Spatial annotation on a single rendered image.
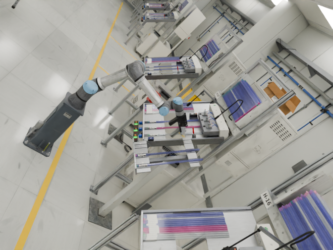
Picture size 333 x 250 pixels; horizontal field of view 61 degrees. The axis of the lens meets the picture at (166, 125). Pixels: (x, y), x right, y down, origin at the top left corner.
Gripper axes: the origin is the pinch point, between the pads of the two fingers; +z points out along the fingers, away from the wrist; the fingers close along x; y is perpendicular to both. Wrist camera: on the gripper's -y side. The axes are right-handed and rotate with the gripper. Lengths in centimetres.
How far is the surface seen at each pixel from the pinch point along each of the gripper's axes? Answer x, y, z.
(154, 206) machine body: -10, -38, 77
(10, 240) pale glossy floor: -90, -119, -3
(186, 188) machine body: -10, -4, 59
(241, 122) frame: -11, 52, -8
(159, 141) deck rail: -10.0, -19.1, -2.3
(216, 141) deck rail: -10.0, 30.0, 7.5
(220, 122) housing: 4.4, 36.8, -1.4
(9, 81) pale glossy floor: 57, -157, -56
